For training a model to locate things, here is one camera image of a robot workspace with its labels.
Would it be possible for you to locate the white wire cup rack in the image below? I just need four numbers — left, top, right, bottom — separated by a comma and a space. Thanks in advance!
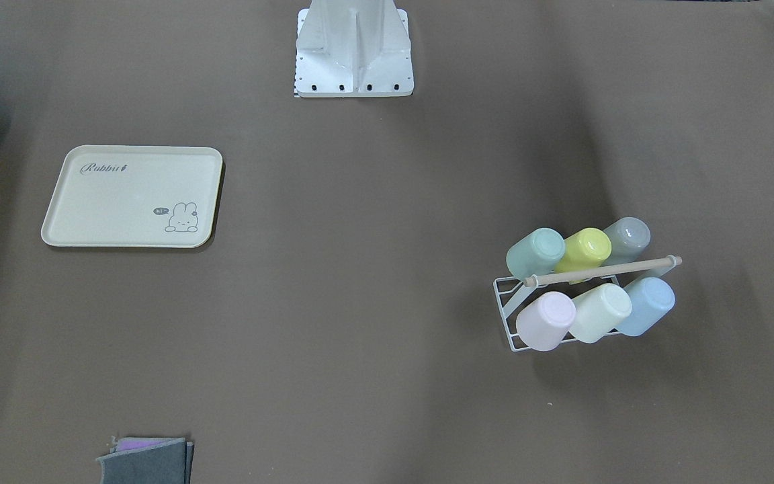
492, 255, 684, 353

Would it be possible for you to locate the yellow plastic cup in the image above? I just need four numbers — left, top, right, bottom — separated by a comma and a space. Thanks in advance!
554, 227, 612, 274

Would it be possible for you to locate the blue plastic cup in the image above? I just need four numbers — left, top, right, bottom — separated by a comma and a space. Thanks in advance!
615, 278, 676, 337

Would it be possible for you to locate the cream plastic cup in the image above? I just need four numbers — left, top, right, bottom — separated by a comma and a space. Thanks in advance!
569, 283, 633, 344

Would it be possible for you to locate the green plastic cup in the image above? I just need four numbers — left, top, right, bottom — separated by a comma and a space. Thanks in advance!
505, 227, 566, 279

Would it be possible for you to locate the pink plastic cup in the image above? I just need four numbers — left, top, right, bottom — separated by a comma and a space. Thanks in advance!
516, 291, 576, 352

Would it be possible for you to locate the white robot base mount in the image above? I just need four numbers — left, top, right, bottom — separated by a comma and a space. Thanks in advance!
293, 1, 415, 98

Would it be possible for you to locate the grey plastic cup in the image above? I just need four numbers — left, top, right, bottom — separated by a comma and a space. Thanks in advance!
603, 216, 652, 266

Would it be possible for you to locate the cream rabbit tray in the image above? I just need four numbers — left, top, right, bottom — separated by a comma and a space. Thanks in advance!
40, 146, 224, 250

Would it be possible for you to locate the grey folded cloth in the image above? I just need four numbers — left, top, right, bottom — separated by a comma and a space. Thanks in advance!
96, 437, 194, 483

